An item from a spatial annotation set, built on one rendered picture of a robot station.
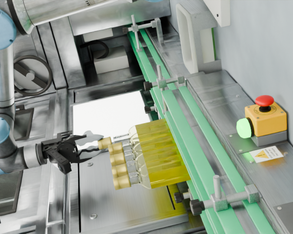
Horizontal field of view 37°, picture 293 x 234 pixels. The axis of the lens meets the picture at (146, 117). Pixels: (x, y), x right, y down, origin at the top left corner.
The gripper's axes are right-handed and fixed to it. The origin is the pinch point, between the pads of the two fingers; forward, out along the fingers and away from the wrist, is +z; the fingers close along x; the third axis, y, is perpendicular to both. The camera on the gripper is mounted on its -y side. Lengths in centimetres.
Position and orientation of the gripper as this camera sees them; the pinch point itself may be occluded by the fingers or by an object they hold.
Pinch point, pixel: (101, 144)
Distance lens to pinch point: 140.1
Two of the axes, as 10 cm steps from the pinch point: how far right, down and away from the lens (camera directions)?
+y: -1.5, -4.5, 8.8
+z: 9.8, -2.1, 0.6
